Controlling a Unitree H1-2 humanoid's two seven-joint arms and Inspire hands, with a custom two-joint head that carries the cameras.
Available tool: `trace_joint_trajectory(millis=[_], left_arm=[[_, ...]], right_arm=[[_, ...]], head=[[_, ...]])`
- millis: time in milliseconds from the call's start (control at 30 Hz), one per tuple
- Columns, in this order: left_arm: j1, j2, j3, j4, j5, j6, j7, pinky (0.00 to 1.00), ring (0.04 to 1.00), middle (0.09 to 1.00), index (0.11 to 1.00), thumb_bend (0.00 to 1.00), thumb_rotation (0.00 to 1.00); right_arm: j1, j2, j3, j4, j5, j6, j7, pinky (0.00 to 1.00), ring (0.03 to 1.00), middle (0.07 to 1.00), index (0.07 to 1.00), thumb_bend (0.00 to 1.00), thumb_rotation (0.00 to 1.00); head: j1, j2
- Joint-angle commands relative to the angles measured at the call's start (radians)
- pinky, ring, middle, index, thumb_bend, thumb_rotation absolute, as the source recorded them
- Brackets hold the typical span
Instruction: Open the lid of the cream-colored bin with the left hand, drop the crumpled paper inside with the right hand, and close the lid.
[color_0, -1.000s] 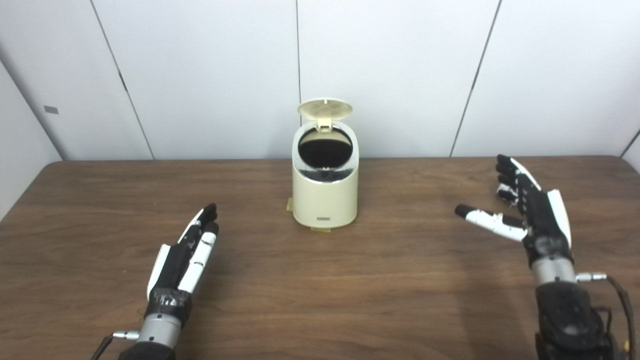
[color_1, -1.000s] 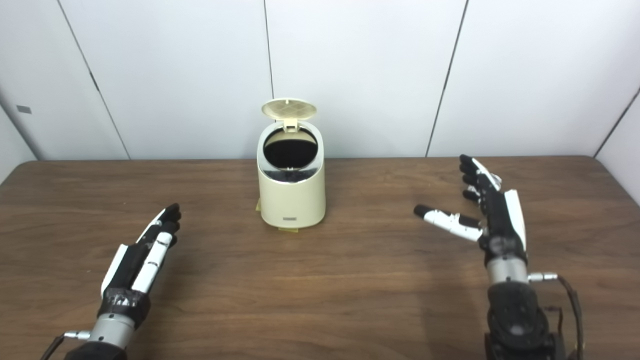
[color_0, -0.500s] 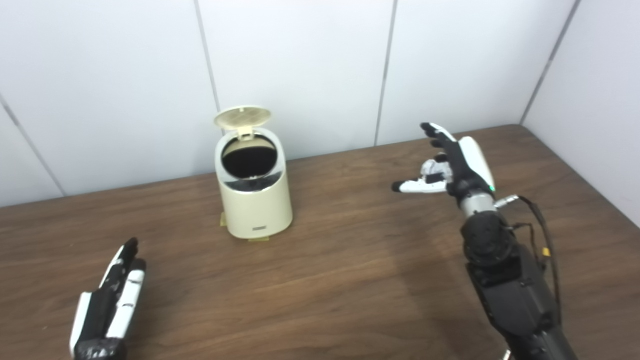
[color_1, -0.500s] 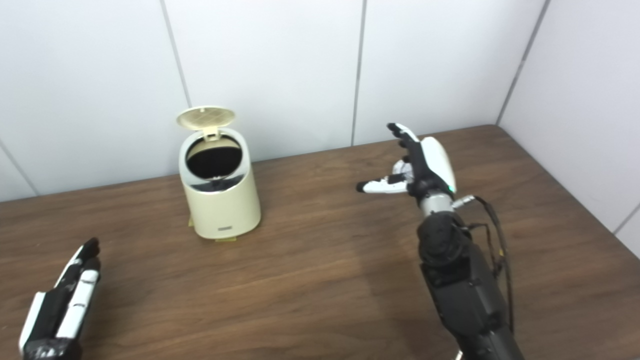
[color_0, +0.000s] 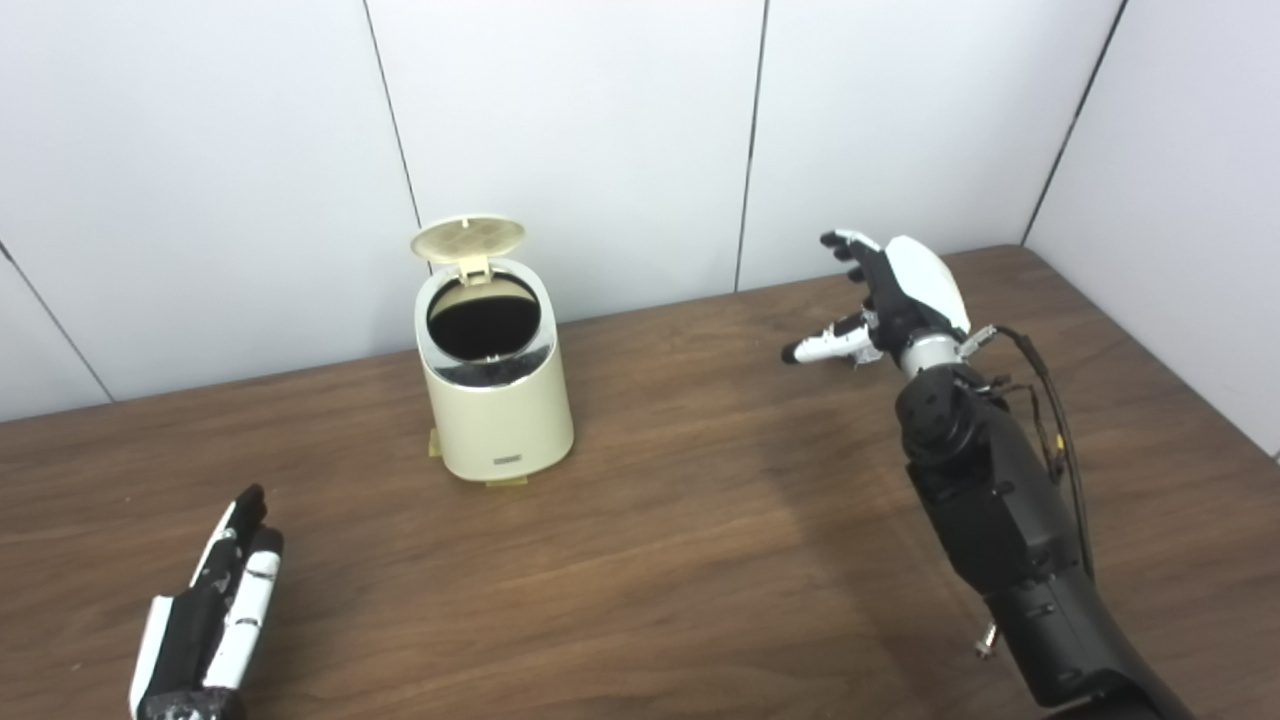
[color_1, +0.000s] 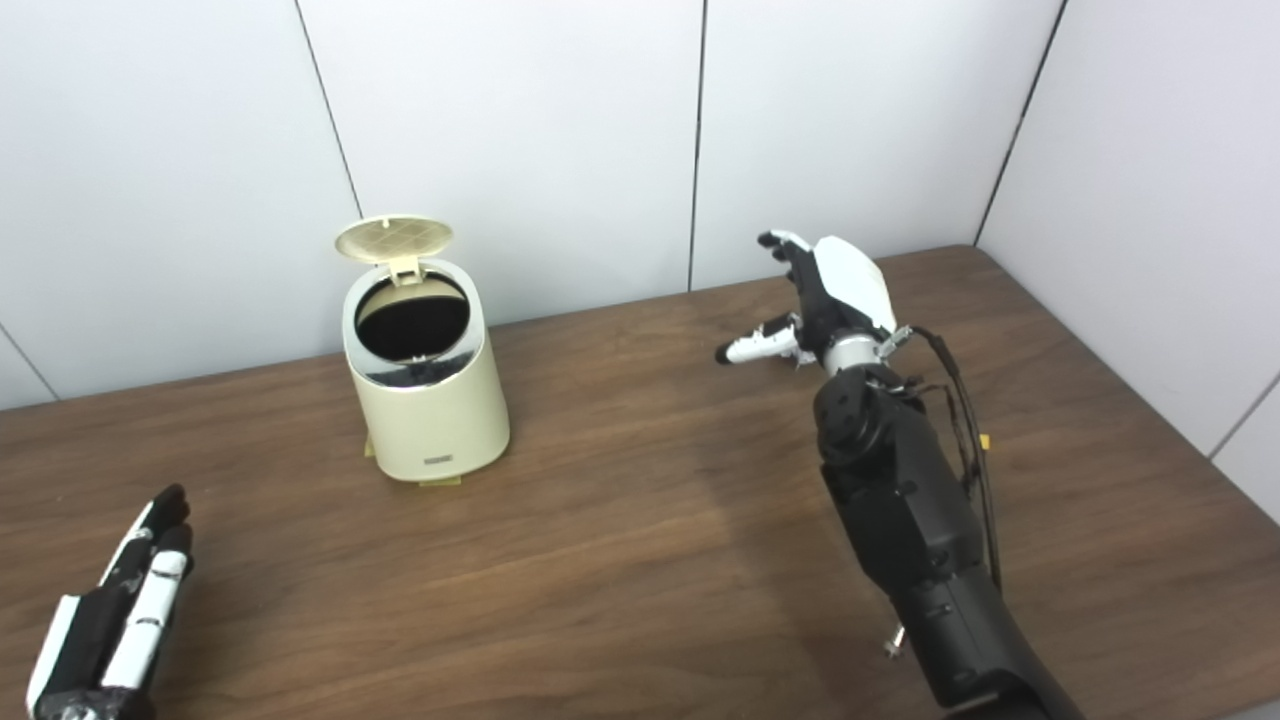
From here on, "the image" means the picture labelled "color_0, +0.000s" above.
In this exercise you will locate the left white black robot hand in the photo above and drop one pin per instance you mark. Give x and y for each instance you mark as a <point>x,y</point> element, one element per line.
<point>190,640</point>

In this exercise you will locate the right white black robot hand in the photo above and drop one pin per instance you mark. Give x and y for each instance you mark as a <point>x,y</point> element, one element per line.
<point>920,285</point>

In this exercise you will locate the round cream bin lid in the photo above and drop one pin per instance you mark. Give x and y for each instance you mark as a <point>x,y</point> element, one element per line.
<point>467,236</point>

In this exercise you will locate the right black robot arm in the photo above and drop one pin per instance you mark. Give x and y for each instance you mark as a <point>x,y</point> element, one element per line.
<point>1000,510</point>

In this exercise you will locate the cream-colored bin body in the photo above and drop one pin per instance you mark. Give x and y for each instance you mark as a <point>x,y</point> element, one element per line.
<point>500,420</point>

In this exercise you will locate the wide yellow tape strip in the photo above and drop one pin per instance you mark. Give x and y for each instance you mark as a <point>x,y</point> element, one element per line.
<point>507,481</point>

